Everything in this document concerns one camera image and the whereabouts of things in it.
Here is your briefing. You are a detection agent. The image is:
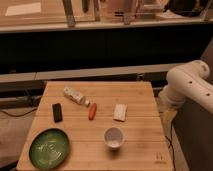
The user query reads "white paper sheet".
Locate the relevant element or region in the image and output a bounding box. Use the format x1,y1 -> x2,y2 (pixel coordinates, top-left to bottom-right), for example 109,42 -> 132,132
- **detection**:
5,2 -> 41,16

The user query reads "black rectangular block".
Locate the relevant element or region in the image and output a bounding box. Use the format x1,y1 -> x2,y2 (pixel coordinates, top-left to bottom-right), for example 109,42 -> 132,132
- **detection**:
52,103 -> 63,122

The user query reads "black cable beside table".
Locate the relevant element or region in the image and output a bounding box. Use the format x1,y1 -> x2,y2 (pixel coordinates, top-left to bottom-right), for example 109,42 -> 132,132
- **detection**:
165,120 -> 177,171

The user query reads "green plate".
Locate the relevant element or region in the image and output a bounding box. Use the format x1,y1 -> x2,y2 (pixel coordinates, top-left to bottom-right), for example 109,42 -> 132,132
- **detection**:
29,128 -> 70,170

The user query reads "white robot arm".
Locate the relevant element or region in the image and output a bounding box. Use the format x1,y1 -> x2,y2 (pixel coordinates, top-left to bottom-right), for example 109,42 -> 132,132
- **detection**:
159,60 -> 213,114

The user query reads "white sponge block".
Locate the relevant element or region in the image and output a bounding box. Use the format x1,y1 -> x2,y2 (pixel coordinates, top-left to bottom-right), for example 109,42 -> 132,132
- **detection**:
113,104 -> 127,122

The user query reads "black cable on floor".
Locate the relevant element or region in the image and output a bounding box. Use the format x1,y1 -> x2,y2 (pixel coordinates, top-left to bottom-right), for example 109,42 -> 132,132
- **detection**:
0,106 -> 38,118

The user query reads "white paper cup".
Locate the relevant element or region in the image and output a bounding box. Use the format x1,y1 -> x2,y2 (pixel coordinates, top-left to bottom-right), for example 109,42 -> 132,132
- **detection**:
104,127 -> 124,150

